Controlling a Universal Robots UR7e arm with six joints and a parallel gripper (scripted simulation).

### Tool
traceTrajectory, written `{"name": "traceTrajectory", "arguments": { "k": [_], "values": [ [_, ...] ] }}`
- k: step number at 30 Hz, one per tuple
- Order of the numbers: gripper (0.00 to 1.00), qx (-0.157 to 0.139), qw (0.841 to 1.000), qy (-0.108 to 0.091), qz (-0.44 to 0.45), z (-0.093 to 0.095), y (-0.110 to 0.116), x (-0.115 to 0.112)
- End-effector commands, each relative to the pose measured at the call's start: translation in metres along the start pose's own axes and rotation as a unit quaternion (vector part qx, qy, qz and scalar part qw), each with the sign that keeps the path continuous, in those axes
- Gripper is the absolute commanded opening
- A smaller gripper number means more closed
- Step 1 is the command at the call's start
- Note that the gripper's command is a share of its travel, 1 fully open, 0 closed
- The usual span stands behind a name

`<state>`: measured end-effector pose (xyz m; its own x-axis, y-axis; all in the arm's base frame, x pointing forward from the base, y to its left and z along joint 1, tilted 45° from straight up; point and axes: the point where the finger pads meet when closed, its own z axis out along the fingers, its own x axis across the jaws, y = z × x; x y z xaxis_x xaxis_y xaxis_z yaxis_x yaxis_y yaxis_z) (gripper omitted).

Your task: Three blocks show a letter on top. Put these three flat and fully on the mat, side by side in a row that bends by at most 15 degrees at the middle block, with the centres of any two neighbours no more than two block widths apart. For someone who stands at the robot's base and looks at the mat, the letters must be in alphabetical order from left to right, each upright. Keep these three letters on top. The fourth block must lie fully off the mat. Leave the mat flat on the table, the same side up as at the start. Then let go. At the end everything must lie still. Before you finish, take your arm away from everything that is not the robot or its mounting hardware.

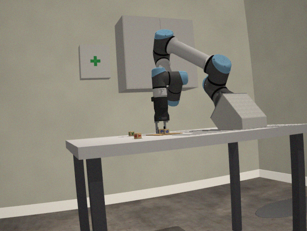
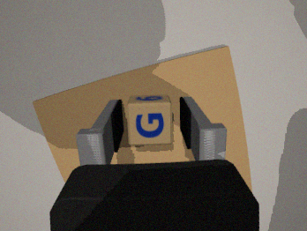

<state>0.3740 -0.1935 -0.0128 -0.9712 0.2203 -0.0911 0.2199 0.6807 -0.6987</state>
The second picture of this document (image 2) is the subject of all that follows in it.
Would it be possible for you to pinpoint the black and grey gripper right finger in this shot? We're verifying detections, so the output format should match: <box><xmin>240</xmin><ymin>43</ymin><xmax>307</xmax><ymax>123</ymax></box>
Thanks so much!
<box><xmin>180</xmin><ymin>96</ymin><xmax>227</xmax><ymax>160</ymax></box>

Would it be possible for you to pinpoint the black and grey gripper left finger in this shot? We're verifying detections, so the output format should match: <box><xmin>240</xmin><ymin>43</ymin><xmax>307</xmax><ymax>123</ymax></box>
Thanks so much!
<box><xmin>76</xmin><ymin>100</ymin><xmax>124</xmax><ymax>166</ymax></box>

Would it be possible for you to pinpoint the tan flat mat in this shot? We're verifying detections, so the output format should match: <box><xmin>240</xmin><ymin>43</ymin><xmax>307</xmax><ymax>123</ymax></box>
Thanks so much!
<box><xmin>33</xmin><ymin>46</ymin><xmax>252</xmax><ymax>192</ymax></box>

